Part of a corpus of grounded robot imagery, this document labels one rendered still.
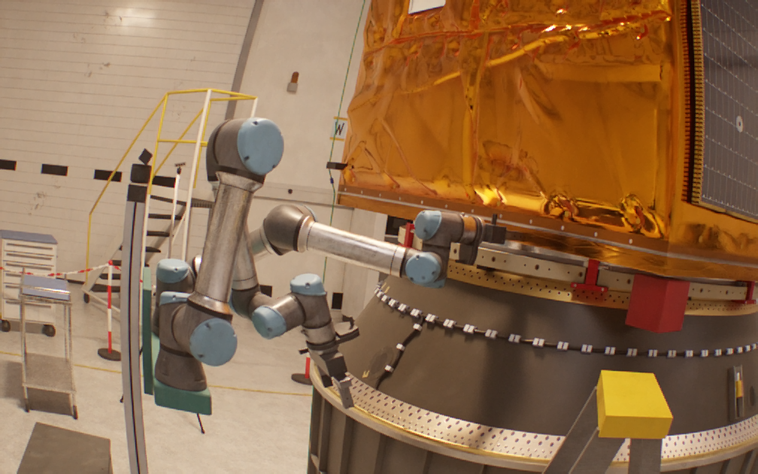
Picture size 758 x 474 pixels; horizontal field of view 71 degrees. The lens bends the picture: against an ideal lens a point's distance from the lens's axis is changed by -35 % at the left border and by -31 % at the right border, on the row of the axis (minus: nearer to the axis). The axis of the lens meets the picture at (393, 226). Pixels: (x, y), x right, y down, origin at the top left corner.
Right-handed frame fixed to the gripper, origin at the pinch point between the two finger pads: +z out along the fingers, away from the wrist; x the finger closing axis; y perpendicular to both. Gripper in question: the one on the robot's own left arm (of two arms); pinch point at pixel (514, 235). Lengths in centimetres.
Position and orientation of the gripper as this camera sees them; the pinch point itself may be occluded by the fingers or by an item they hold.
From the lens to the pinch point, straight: 215.7
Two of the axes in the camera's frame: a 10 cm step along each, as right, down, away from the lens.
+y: 1.4, -9.9, -0.5
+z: 8.7, 1.0, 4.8
